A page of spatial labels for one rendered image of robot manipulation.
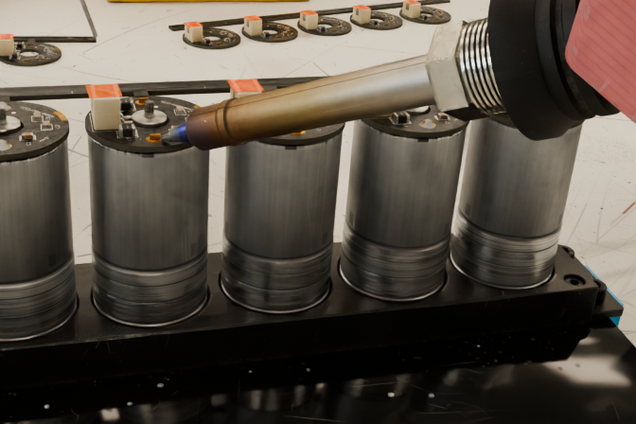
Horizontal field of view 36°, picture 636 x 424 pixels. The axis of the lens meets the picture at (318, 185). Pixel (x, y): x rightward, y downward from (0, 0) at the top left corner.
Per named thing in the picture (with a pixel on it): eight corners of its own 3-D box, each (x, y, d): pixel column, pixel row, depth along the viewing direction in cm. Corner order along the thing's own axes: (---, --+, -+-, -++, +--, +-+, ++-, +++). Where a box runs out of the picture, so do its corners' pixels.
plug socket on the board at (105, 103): (133, 129, 19) (133, 97, 19) (89, 132, 19) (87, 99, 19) (130, 113, 20) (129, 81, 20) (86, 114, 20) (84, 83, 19)
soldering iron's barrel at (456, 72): (187, 184, 18) (516, 124, 14) (157, 102, 18) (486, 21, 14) (232, 155, 19) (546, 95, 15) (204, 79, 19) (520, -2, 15)
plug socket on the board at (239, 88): (273, 122, 20) (275, 92, 20) (232, 124, 20) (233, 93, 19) (265, 107, 21) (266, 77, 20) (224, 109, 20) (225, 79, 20)
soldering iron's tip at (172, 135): (158, 154, 19) (198, 146, 18) (149, 130, 19) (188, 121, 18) (174, 146, 19) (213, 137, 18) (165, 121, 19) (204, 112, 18)
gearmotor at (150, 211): (215, 353, 21) (221, 137, 19) (98, 366, 21) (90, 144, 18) (196, 291, 23) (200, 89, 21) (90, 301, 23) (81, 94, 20)
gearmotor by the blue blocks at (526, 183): (563, 314, 24) (608, 117, 21) (469, 326, 23) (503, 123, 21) (518, 260, 26) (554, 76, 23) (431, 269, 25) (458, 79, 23)
